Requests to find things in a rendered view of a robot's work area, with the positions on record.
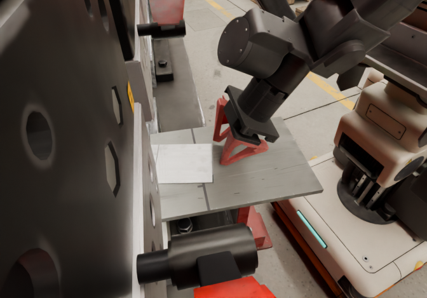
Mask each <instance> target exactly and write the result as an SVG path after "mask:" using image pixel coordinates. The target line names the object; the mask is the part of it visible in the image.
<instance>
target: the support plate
mask: <svg viewBox="0 0 427 298"><path fill-rule="evenodd" d="M270 119H271V121H272V122H273V124H274V127H275V128H276V130H277V132H278V134H279V135H280V137H279V138H278V139H277V140H276V141H275V143H271V142H267V141H266V142H267V144H268V147H269V149H268V150H267V151H266V152H262V153H259V154H255V155H252V156H248V157H246V158H242V159H240V160H238V161H235V162H234V163H231V164H230V165H228V166H226V165H221V164H220V159H221V156H222V152H223V149H224V145H225V143H226V139H227V137H226V138H225V139H224V140H222V141H221V142H216V141H213V183H205V188H206V192H207V197H208V202H209V206H210V210H207V204H206V201H205V195H204V191H203V187H199V188H198V186H200V185H202V183H192V184H158V185H159V194H160V203H161V220H162V222H166V221H170V220H176V219H183V218H187V217H194V216H197V215H204V214H208V213H215V212H221V211H225V210H232V209H235V208H242V207H249V206H253V205H260V204H263V203H270V202H274V201H281V200H287V199H291V198H298V197H301V196H308V195H312V194H319V193H322V192H323V187H322V185H321V184H320V182H319V180H318V179H317V177H316V175H315V173H314V171H313V170H312V168H311V167H310V165H309V163H308V161H307V160H306V158H305V156H304V155H303V153H302V151H301V149H300V148H299V146H298V145H297V142H296V141H295V139H294V138H293V136H292V134H291V132H290V130H289V129H288V127H287V125H286V124H285V122H284V120H283V118H282V117H281V116H280V117H274V118H270ZM214 127H215V125H214V126H206V127H200V128H193V132H194V137H195V141H196V144H211V143H212V136H213V135H214ZM150 139H151V145H164V144H194V142H193V136H192V133H191V129H186V130H177V131H172V132H163V133H154V134H150ZM247 147H248V146H244V145H241V144H240V145H239V146H237V147H235V148H234V149H233V151H232V152H231V154H230V155H229V158H230V157H232V156H234V155H235V154H237V153H239V152H240V151H242V150H244V149H245V148H247Z"/></svg>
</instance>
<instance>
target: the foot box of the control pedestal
mask: <svg viewBox="0 0 427 298"><path fill-rule="evenodd" d="M248 219H249V222H250V225H251V228H252V234H253V236H254V240H255V244H256V248H257V251H258V250H264V249H267V248H271V247H272V246H273V244H272V241H271V238H270V237H269V234H268V231H267V229H266V226H265V224H264V221H263V219H262V216H261V213H260V212H256V211H255V207H254V206H250V211H249V215H248Z"/></svg>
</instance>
